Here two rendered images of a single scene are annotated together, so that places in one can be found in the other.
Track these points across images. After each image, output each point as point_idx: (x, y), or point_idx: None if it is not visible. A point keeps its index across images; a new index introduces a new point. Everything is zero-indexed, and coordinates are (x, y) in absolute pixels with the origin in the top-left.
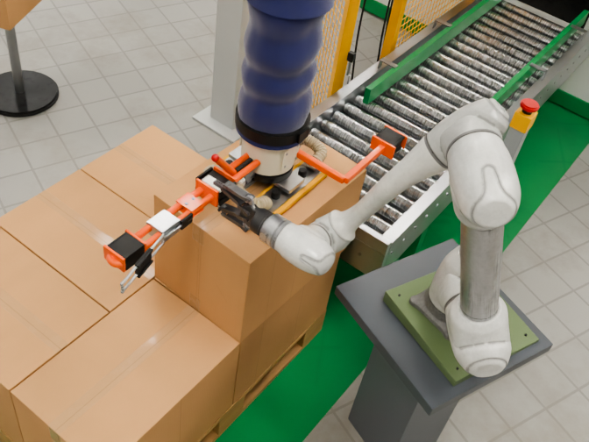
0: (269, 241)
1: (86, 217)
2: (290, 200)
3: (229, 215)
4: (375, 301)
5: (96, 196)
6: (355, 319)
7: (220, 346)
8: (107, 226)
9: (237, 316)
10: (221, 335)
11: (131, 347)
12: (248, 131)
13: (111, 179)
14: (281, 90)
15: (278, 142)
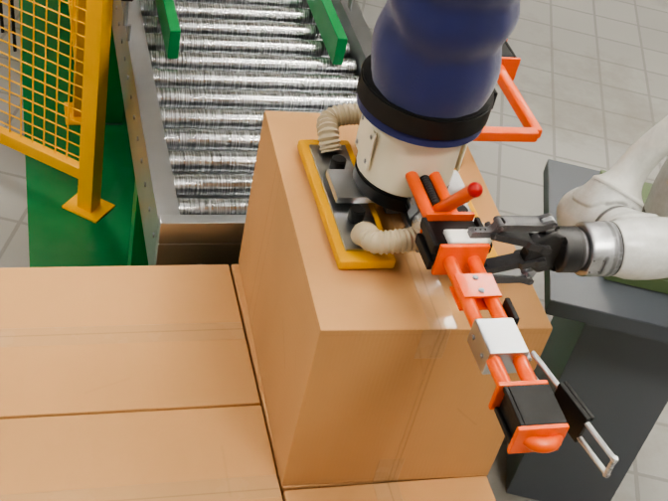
0: (610, 266)
1: (64, 487)
2: (472, 211)
3: (493, 274)
4: (601, 285)
5: (26, 441)
6: (603, 326)
7: (477, 500)
8: (113, 473)
9: (494, 433)
10: (457, 485)
11: None
12: (445, 125)
13: (8, 398)
14: (510, 25)
15: (485, 120)
